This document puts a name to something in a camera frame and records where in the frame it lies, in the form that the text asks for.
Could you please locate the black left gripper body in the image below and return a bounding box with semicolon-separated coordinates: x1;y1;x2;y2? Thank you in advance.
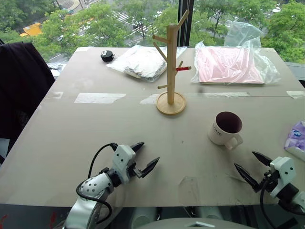
127;161;142;178

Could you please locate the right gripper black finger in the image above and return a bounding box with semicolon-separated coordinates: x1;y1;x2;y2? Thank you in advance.
252;151;273;167
234;163;261;193

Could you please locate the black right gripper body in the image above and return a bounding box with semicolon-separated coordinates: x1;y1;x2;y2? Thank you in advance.
259;170;279;191

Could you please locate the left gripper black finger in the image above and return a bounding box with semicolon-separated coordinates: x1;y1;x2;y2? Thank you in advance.
139;156;160;178
130;142;145;153

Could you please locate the wooden mug tree stand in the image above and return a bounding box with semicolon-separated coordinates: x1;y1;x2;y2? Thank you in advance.
152;9;193;117

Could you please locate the purple tissue pack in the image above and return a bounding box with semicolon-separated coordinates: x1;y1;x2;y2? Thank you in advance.
283;120;305;158

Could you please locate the clear tape patch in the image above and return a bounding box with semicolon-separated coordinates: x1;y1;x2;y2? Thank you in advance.
178;176;200;205

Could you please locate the short white tape strip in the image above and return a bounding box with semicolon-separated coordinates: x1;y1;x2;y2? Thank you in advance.
139;93;161;105

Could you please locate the white mug with dark inside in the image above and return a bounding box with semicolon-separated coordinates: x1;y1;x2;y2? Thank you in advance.
207;111;244;151

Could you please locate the grey robot torso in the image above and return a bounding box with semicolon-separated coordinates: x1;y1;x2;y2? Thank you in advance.
132;206;255;229

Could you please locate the wide white tape strip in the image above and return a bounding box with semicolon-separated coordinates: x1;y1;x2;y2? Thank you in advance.
73;92;127;104

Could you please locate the tape strip at table edge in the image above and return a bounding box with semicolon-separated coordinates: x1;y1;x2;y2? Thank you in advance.
286;90;305;100

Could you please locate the long thin tape strip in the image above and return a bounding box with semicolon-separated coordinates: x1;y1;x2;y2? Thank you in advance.
185;91;251;98

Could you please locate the plastic bag with folded cloth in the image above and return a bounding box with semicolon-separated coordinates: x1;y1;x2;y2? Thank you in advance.
106;45;168;83

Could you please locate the small black round object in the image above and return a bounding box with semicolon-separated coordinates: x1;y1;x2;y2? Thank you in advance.
100;50;116;63

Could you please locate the clear crumpled plastic bag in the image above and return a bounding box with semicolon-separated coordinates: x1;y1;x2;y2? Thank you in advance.
190;21;282;86

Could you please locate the dark jacket on chair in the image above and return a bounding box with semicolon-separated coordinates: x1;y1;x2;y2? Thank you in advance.
0;42;57;166

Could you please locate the yellow vehicle outside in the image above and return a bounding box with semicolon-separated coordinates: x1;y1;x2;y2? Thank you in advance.
19;22;44;38

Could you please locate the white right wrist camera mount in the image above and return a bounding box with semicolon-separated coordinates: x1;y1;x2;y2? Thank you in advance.
270;156;300;198

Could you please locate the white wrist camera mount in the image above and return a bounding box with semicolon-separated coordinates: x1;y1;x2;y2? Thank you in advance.
270;156;300;198
112;144;137;184

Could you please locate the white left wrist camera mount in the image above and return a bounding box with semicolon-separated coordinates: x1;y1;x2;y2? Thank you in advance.
112;144;137;184

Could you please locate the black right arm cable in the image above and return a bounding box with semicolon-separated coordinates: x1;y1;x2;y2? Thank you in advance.
259;176;278;229

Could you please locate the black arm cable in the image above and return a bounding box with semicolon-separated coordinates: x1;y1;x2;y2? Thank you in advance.
76;142;119;225
259;176;278;229

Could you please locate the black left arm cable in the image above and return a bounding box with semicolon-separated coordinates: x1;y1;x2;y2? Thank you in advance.
76;142;119;225

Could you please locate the dark window frame post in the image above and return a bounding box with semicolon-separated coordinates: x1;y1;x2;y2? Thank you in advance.
178;0;194;47

